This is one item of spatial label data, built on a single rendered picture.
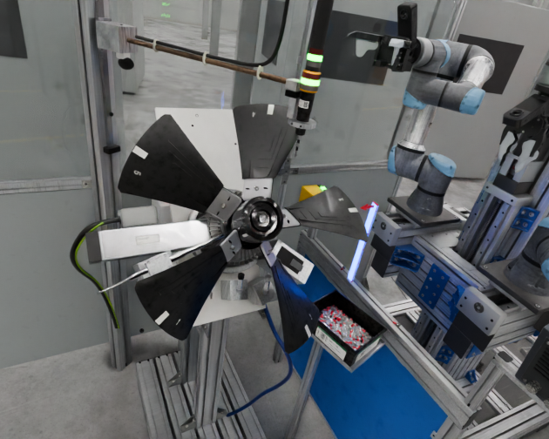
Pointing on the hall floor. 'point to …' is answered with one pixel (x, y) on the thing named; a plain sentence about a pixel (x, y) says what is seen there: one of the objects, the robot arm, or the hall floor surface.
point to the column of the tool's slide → (103, 170)
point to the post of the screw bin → (304, 389)
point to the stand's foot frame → (151, 388)
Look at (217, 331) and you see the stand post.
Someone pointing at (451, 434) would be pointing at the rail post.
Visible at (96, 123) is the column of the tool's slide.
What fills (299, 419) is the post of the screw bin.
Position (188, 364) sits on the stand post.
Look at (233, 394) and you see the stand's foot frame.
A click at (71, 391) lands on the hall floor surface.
